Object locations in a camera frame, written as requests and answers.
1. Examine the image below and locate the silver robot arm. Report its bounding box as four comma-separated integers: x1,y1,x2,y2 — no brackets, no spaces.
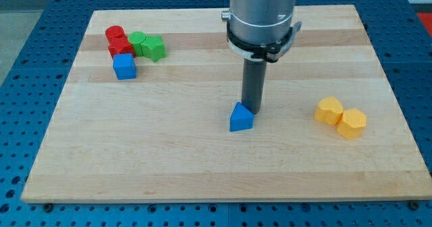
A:
227,0,296,48

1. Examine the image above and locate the blue triangle block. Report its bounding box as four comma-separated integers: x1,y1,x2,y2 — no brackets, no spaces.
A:
229,102,254,132

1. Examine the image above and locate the green star block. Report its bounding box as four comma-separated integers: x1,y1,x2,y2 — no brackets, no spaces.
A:
140,36,167,62

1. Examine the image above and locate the green cylinder block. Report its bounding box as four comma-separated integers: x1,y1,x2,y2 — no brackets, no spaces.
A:
128,31,146,57

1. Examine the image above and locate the wooden board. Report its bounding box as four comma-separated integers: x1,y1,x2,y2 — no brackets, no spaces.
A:
22,5,431,203

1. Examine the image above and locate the yellow heart block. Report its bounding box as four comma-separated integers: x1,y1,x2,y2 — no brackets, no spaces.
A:
314,97,344,126

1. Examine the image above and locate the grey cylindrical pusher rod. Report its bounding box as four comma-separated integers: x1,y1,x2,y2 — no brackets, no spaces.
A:
241,59,267,114

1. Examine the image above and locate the red star block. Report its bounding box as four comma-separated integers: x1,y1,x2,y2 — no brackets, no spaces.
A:
108,37,136,58

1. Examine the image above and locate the yellow hexagon block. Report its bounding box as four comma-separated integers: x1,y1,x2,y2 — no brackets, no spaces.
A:
336,108,367,140

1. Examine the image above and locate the black clamp ring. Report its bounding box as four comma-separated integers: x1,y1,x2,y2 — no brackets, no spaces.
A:
225,20,303,64

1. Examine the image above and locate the blue cube block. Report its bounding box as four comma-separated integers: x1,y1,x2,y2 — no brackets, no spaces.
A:
113,53,136,80

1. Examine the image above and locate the red cylinder block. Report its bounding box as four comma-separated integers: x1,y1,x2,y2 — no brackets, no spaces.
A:
105,26,126,44

